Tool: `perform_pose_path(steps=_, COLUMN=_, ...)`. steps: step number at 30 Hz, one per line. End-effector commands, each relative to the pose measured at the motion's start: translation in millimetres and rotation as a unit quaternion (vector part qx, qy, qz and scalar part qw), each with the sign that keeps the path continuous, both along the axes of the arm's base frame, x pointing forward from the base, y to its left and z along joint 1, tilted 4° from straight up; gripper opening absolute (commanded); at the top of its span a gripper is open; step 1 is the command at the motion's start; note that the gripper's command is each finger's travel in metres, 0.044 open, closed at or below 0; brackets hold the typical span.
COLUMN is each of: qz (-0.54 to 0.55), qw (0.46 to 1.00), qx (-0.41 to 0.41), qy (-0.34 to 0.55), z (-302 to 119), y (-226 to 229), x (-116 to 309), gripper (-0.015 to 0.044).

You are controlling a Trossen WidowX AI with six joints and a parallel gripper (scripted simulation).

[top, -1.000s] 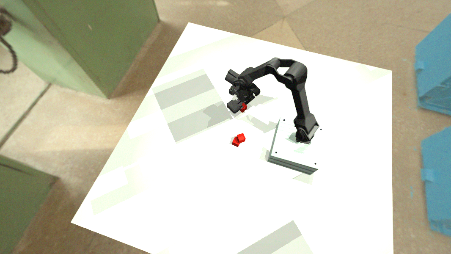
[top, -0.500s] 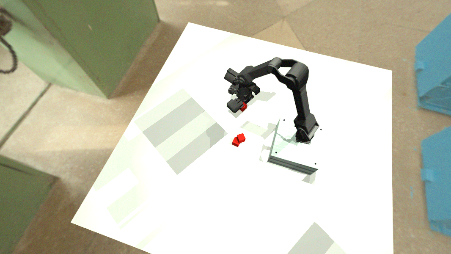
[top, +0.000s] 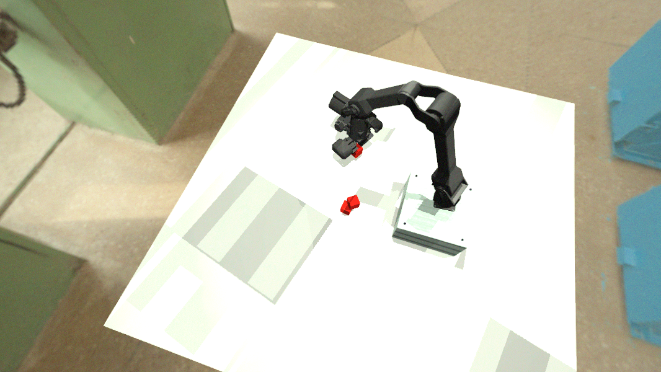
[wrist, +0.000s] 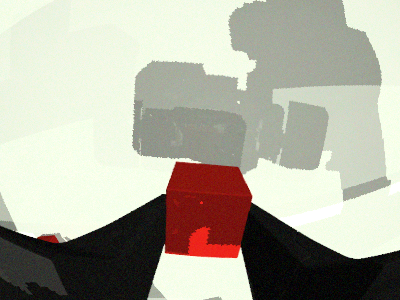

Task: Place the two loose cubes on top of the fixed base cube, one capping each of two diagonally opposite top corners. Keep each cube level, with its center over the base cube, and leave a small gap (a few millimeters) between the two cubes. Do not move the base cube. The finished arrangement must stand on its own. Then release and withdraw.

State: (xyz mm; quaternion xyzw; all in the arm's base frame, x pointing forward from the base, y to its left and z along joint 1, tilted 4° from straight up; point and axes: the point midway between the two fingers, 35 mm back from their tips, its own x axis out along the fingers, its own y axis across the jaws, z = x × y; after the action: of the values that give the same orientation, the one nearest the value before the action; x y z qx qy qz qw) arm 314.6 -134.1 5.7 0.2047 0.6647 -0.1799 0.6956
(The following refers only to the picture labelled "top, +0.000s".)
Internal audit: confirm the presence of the red cube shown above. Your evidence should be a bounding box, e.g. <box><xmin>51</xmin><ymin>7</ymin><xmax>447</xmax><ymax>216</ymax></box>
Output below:
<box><xmin>347</xmin><ymin>195</ymin><xmax>360</xmax><ymax>210</ymax></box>
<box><xmin>340</xmin><ymin>200</ymin><xmax>351</xmax><ymax>215</ymax></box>
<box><xmin>351</xmin><ymin>143</ymin><xmax>363</xmax><ymax>158</ymax></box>

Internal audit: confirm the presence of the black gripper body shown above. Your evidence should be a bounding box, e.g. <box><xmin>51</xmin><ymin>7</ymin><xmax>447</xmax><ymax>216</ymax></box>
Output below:
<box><xmin>332</xmin><ymin>118</ymin><xmax>383</xmax><ymax>159</ymax></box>

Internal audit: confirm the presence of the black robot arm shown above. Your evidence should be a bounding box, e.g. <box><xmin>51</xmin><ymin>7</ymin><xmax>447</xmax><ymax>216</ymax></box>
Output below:
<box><xmin>329</xmin><ymin>80</ymin><xmax>469</xmax><ymax>211</ymax></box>

